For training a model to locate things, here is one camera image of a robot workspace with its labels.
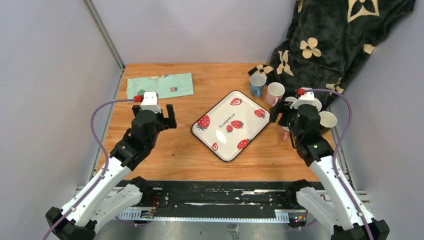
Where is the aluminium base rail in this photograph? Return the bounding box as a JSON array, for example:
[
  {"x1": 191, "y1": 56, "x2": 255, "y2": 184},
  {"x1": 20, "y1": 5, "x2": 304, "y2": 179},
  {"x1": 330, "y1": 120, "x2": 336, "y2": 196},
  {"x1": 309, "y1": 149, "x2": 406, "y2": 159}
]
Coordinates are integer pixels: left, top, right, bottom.
[{"x1": 60, "y1": 177, "x2": 389, "y2": 240}]

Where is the aluminium frame post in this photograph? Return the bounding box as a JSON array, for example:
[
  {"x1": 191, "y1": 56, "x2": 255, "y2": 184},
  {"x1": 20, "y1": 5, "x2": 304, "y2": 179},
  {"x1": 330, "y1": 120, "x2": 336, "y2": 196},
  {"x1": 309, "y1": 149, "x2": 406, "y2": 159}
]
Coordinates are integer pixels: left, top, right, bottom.
[{"x1": 82, "y1": 0, "x2": 125, "y2": 72}]

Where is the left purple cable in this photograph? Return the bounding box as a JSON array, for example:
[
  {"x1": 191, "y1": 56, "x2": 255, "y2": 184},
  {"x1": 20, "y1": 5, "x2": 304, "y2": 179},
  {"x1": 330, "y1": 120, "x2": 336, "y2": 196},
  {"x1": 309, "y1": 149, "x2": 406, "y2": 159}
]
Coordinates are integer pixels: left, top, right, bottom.
[{"x1": 42, "y1": 95, "x2": 143, "y2": 240}]

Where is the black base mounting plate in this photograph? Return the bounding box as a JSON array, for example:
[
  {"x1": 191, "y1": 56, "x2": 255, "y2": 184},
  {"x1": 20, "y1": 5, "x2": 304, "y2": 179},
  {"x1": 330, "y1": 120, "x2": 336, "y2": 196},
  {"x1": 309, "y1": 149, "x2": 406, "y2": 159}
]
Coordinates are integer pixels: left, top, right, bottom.
[{"x1": 135, "y1": 180, "x2": 307, "y2": 222}]

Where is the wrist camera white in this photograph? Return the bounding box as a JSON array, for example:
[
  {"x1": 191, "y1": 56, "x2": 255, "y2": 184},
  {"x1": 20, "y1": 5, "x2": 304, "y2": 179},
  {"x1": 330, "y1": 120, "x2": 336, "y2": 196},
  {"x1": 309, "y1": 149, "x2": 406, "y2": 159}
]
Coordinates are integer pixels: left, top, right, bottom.
[
  {"x1": 288, "y1": 87, "x2": 315, "y2": 109},
  {"x1": 140, "y1": 91, "x2": 162, "y2": 114}
]

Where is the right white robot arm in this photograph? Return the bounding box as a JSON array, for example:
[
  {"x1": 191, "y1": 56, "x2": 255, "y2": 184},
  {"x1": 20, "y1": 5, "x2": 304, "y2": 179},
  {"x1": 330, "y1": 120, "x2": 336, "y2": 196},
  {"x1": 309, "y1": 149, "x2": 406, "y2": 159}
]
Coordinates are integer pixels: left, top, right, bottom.
[{"x1": 270, "y1": 99, "x2": 390, "y2": 240}]

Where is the black floral plush blanket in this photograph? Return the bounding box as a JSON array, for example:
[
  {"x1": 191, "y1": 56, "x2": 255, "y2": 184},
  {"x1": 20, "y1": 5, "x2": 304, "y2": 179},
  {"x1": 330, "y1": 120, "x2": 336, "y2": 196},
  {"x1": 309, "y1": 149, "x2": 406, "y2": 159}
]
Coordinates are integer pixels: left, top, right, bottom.
[{"x1": 249, "y1": 0, "x2": 415, "y2": 108}]

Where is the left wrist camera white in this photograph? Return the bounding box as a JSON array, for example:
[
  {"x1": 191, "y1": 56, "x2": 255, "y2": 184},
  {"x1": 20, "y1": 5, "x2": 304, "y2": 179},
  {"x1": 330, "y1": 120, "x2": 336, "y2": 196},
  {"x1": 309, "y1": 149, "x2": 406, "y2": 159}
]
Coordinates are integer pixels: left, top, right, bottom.
[{"x1": 140, "y1": 91, "x2": 162, "y2": 114}]

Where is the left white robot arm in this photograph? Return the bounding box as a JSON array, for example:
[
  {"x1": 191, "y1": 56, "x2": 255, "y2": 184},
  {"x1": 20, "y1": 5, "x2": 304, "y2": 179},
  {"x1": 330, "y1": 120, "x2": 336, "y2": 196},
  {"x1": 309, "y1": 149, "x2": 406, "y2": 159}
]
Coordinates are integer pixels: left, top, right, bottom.
[{"x1": 45, "y1": 104, "x2": 177, "y2": 240}]

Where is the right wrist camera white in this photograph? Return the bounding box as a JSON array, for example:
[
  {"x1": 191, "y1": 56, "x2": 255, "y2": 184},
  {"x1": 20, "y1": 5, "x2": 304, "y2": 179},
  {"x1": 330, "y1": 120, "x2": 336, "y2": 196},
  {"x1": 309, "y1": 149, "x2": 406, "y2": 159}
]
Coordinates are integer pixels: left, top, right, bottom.
[{"x1": 288, "y1": 87, "x2": 315, "y2": 109}]

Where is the light pink faceted mug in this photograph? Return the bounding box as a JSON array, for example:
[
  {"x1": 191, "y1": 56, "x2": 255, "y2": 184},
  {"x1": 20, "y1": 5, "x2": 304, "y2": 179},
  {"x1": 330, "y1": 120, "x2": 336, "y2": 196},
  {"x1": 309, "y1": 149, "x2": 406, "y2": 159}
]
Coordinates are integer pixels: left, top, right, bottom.
[{"x1": 265, "y1": 82, "x2": 286, "y2": 107}]

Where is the grey-blue small mug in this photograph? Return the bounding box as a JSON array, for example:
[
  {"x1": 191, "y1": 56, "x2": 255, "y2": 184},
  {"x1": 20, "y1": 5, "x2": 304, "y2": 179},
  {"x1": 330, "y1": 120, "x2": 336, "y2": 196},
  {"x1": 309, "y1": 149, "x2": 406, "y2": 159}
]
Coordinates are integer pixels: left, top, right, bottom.
[{"x1": 284, "y1": 96, "x2": 298, "y2": 103}]

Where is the yellow-green faceted mug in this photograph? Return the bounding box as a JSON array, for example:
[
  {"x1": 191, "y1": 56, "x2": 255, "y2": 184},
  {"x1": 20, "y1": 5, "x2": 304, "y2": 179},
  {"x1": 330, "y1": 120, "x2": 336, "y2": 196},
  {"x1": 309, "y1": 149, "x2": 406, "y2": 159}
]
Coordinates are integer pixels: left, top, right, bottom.
[{"x1": 312, "y1": 98, "x2": 322, "y2": 112}]

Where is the dusty pink faceted mug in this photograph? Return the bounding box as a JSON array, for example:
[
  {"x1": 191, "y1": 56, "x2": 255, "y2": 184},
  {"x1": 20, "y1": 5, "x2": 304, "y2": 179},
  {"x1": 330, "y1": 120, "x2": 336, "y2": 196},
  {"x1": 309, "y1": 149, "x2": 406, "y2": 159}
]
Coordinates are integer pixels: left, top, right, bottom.
[{"x1": 277, "y1": 125, "x2": 290, "y2": 142}]

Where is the black glossy mug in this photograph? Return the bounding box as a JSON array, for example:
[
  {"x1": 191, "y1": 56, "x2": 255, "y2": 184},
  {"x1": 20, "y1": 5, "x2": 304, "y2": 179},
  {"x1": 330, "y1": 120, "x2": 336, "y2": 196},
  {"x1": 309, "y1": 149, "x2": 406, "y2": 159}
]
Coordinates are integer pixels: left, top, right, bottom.
[{"x1": 319, "y1": 111, "x2": 338, "y2": 135}]

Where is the mint green printed cloth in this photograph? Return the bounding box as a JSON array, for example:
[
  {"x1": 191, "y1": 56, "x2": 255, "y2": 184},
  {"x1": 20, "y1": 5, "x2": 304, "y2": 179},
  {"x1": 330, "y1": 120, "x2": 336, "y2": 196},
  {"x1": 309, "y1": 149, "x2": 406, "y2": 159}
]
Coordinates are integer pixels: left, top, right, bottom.
[{"x1": 126, "y1": 73, "x2": 194, "y2": 99}]

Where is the strawberry print white tray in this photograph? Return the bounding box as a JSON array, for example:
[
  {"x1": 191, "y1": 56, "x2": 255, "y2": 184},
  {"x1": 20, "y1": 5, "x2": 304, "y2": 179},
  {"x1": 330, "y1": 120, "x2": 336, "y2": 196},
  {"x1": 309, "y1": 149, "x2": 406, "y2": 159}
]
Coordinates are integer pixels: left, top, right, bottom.
[{"x1": 190, "y1": 90, "x2": 270, "y2": 162}]

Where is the blue dotted mug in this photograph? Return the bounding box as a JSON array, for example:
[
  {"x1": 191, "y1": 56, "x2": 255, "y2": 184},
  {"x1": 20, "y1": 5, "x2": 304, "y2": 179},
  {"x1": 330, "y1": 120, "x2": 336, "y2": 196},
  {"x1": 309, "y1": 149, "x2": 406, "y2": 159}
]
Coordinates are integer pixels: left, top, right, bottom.
[{"x1": 249, "y1": 73, "x2": 267, "y2": 98}]

